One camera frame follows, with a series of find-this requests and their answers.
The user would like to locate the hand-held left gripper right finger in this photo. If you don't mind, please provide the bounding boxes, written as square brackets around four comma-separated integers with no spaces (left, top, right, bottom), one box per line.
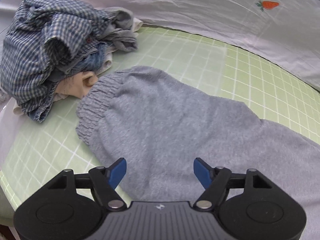
[192,158,275,212]

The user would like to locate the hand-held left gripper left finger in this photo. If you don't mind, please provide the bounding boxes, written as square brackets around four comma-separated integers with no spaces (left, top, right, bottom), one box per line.
[44,158,128,212]

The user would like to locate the grey sweatpants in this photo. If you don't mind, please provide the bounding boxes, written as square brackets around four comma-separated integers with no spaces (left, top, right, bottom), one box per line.
[75,65,320,205]

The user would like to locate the beige garment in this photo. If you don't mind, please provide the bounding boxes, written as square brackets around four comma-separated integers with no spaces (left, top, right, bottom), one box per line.
[56,71,99,98]

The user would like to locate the green grid mat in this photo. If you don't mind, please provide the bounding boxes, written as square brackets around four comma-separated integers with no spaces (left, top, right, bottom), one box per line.
[0,26,320,207]

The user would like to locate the blue denim jeans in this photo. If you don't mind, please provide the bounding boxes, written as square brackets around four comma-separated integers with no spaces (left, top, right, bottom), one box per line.
[27,42,108,123]

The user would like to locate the grey garment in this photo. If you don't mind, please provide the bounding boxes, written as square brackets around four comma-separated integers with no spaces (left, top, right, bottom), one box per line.
[100,9,139,53]

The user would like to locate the blue plaid shirt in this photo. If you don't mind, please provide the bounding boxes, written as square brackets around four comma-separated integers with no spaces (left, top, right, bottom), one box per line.
[0,0,113,123]

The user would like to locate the grey carrot print sheet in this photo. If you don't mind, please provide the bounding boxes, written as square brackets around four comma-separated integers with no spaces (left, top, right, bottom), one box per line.
[0,0,320,93]

